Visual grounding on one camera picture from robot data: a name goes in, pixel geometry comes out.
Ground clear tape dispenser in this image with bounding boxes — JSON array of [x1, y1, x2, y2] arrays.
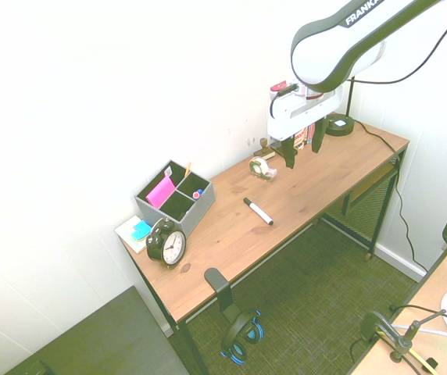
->
[[249, 155, 278, 183]]

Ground black and blue headphones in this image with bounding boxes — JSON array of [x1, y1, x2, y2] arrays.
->
[[219, 309, 265, 366]]

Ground black headphone hook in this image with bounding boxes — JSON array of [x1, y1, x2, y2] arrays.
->
[[203, 267, 245, 326]]

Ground pink sticky note pad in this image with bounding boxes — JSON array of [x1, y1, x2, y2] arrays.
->
[[145, 174, 177, 208]]

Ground black twin-bell alarm clock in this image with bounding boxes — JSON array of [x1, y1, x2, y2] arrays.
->
[[145, 217, 188, 268]]

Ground black C-clamp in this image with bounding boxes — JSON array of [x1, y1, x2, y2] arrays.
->
[[359, 310, 404, 355]]

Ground thin black cable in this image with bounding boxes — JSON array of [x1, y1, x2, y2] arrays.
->
[[388, 303, 445, 314]]

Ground black lamp power cable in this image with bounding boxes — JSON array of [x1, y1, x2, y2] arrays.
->
[[352, 119, 430, 274]]

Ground wooden desk with black frame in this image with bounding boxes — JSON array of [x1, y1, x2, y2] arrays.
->
[[119, 112, 411, 375]]

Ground white cable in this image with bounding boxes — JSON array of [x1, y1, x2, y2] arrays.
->
[[393, 323, 447, 338]]

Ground black desk lamp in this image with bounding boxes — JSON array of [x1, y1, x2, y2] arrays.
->
[[324, 76, 356, 138]]

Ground wooden rubber stamp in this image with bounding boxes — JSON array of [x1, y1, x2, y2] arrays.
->
[[253, 137, 277, 161]]

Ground yellow and black strap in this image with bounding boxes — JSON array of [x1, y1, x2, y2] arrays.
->
[[406, 346, 440, 374]]

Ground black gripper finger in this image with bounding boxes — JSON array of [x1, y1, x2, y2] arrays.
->
[[310, 118, 328, 155], [281, 134, 299, 170]]

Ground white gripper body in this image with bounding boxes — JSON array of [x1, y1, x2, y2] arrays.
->
[[266, 84, 348, 141]]

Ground black and white marker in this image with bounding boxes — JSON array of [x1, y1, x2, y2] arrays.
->
[[242, 197, 275, 227]]

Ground grey desk organizer holder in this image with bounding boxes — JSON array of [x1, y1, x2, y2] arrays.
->
[[134, 159, 216, 239]]

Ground white notepad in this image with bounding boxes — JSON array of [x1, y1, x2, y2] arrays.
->
[[114, 215, 155, 255]]

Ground grey clamp screw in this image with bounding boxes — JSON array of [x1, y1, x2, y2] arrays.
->
[[388, 308, 447, 364]]

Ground light wooden table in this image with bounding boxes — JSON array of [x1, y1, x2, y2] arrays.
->
[[347, 230, 447, 375]]

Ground black cabinet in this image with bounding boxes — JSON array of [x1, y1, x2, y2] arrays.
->
[[2, 285, 191, 375]]

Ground blue and yellow sticky notes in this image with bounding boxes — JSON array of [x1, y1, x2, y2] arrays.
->
[[130, 220, 153, 242]]

